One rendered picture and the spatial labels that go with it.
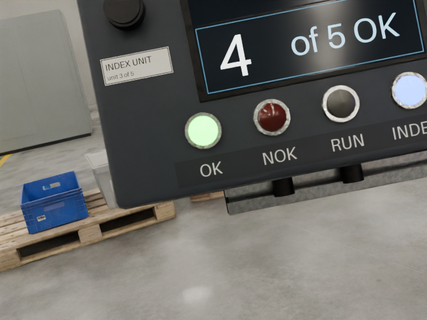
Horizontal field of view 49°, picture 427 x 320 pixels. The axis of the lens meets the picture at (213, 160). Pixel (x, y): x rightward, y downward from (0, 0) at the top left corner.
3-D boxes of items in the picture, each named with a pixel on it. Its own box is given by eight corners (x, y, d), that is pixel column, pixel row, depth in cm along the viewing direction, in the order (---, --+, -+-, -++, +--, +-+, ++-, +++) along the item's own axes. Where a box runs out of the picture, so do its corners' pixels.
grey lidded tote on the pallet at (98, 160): (144, 178, 389) (135, 140, 381) (161, 196, 334) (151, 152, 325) (94, 192, 377) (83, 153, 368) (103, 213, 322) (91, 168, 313)
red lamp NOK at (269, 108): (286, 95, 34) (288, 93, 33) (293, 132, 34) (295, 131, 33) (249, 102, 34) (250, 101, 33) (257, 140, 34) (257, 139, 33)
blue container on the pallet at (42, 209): (82, 195, 374) (75, 169, 368) (90, 218, 319) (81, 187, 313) (30, 210, 362) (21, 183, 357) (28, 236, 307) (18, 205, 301)
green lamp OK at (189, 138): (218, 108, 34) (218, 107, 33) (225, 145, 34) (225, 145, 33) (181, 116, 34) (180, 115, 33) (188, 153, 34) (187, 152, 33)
